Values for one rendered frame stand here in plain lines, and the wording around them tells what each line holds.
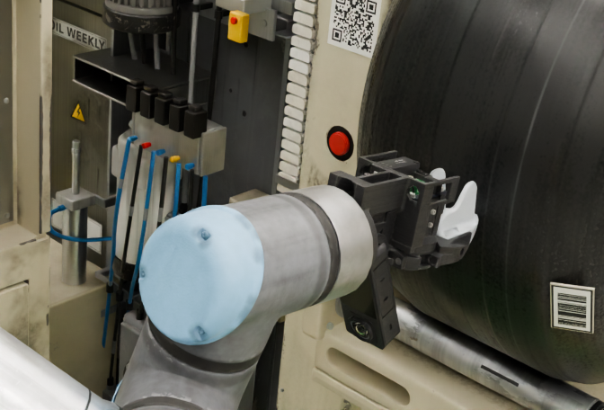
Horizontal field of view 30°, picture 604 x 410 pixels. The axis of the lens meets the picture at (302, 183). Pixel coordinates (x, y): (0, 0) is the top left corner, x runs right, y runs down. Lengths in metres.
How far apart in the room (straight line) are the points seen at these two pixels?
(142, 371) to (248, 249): 0.13
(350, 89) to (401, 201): 0.49
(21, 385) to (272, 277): 0.19
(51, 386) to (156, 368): 0.13
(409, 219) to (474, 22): 0.23
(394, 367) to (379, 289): 0.41
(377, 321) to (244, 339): 0.19
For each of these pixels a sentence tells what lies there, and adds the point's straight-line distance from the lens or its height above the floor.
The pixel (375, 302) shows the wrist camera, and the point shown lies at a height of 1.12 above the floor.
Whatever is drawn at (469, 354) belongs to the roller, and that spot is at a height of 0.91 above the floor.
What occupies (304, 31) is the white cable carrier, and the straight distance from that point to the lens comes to 1.45.
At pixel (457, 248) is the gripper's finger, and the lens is 0.98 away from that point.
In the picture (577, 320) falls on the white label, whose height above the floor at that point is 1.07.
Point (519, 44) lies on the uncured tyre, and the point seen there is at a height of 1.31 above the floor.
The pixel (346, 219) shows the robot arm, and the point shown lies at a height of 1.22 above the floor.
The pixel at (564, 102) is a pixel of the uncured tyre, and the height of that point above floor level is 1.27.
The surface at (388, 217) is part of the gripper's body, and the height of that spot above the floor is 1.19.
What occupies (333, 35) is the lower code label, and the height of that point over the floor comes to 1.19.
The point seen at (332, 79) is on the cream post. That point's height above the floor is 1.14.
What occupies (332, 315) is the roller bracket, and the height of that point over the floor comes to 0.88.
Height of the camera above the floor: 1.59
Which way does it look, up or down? 24 degrees down
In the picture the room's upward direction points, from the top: 6 degrees clockwise
